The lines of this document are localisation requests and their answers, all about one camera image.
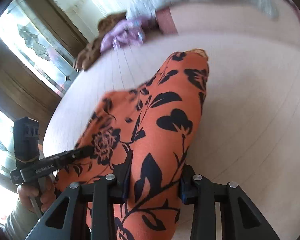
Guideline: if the person left hand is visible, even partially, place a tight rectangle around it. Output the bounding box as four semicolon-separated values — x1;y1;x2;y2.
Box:
17;176;56;213

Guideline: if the grey sleeve forearm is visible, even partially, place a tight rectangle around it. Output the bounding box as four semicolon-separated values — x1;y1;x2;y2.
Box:
3;200;38;240

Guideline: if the pink quilted sofa bed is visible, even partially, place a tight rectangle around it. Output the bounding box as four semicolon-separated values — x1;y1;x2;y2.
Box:
42;0;300;240

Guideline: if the brown garment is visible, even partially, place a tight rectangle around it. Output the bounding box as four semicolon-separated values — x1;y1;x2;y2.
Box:
73;11;126;72

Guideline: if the purple floral garment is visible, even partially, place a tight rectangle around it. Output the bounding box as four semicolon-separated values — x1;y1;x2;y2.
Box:
100;17;149;54

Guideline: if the orange floral black-print blouse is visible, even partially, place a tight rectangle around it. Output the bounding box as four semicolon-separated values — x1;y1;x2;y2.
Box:
55;49;209;239

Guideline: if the stained glass wooden door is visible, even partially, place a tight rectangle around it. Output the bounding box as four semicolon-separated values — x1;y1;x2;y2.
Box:
0;0;88;180

